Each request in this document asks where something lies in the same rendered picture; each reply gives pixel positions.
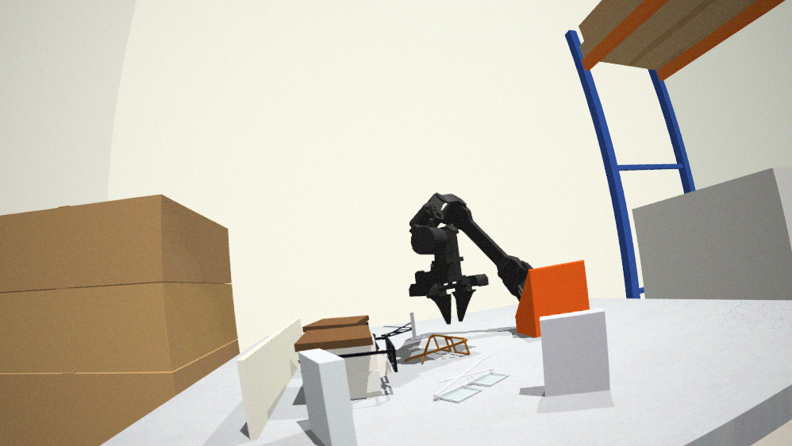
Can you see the black square-framed glasses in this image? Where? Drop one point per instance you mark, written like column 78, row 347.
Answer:
column 397, row 331

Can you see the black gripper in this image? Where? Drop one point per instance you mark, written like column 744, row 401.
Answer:
column 448, row 270

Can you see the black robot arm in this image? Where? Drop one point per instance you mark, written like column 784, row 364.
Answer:
column 428, row 239

